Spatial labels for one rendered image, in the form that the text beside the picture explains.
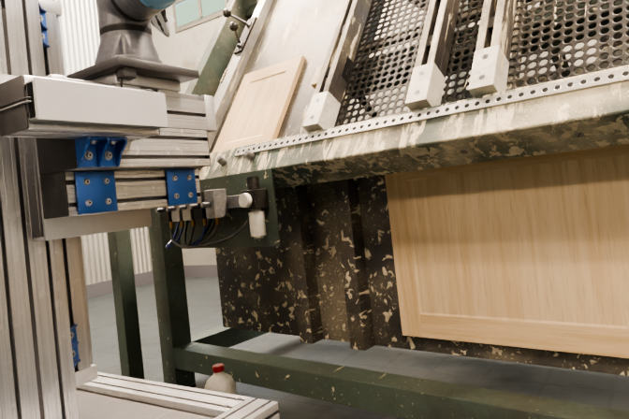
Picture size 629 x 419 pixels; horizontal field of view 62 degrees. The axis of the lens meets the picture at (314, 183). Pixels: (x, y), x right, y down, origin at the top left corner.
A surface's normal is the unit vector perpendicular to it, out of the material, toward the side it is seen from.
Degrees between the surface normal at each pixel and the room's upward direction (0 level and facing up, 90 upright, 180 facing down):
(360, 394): 90
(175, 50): 90
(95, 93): 90
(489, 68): 57
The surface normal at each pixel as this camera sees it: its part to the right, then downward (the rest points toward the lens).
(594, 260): -0.64, 0.05
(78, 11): 0.83, -0.11
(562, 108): -0.59, -0.50
